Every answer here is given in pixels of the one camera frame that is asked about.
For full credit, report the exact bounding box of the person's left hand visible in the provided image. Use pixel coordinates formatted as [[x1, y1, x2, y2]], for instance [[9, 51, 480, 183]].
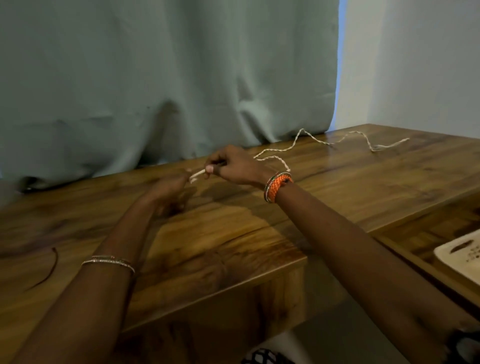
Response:
[[144, 168, 194, 211]]

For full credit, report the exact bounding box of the short black twist tie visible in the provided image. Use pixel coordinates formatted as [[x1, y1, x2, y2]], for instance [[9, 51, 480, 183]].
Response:
[[28, 247, 59, 292]]

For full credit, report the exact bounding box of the teal fabric curtain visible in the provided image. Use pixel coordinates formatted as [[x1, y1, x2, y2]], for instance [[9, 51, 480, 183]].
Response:
[[0, 0, 340, 190]]

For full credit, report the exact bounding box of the orange braided bracelet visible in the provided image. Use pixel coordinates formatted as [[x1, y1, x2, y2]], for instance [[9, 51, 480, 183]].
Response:
[[263, 171, 292, 203], [268, 174, 294, 205]]

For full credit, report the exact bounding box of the twisted white cable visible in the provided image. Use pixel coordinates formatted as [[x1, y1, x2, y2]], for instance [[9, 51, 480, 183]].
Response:
[[187, 128, 411, 185]]

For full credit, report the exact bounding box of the wooden drawer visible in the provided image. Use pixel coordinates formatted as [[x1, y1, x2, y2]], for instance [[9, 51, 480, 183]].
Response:
[[374, 198, 480, 320]]

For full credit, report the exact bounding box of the person's right forearm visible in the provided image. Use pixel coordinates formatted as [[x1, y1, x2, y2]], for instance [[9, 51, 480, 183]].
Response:
[[275, 181, 480, 364]]

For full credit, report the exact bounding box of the person's right hand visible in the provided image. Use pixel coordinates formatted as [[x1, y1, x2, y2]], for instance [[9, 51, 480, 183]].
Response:
[[204, 145, 278, 190]]

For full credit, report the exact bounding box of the person's left forearm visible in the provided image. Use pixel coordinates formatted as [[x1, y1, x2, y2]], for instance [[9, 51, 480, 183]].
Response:
[[11, 194, 162, 364]]

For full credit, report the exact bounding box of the beige plastic basket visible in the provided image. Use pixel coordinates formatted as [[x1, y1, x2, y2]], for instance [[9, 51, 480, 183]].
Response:
[[433, 229, 480, 287]]

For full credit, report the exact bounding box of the wooden desk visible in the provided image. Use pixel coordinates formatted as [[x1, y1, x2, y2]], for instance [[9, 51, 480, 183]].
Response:
[[0, 123, 480, 364]]

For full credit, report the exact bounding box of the silver beaded bangle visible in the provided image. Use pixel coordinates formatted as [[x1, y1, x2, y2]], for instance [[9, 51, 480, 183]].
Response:
[[81, 254, 136, 275]]

